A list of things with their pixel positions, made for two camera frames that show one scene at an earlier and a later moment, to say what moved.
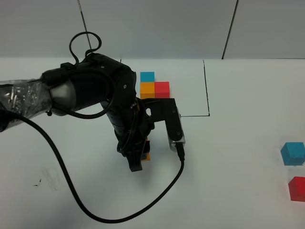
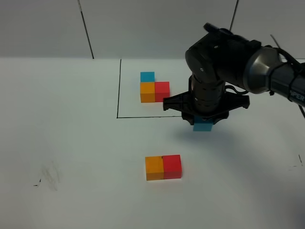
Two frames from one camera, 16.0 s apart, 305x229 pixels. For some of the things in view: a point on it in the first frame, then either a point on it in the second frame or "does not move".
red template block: (162, 90) does not move
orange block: (146, 156) -> (154, 168)
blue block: (293, 153) -> (202, 124)
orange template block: (147, 90) does not move
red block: (297, 188) -> (172, 167)
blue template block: (147, 77) does not move
